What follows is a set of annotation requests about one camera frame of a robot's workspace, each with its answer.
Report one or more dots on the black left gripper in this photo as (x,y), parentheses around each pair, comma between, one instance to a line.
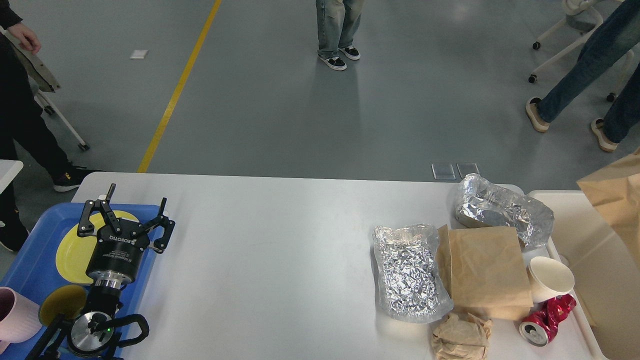
(120,252)

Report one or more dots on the yellow round plate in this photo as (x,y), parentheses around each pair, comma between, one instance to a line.
(74,252)

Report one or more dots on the dark green mug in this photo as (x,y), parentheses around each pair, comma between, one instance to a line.
(68,300)

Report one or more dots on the white paper cup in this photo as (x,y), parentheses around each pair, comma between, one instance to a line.
(549,278)

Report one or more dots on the large brown paper bag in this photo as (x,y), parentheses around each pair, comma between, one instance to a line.
(614,191)

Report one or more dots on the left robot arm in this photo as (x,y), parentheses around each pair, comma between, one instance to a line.
(95,331)

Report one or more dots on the blue plastic tray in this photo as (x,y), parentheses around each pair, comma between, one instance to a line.
(34,274)

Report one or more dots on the pink mug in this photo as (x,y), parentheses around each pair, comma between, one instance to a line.
(19,318)

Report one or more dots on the person in grey jeans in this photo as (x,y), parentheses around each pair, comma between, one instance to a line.
(337,23)

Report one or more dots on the floor outlet cover plates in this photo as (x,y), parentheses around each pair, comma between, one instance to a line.
(447,171)

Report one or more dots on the crumpled brown paper ball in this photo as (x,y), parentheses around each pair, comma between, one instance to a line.
(462,337)

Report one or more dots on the crumpled foil container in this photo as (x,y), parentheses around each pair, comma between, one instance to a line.
(479,203)

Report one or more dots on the crushed red can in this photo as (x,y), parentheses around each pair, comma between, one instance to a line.
(542,326)

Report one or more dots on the beige plastic bin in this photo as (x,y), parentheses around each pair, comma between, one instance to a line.
(606,278)

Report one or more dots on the white office chair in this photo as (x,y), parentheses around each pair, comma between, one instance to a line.
(581,16)

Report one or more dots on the person in blue jeans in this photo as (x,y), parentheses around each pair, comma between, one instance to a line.
(617,35)

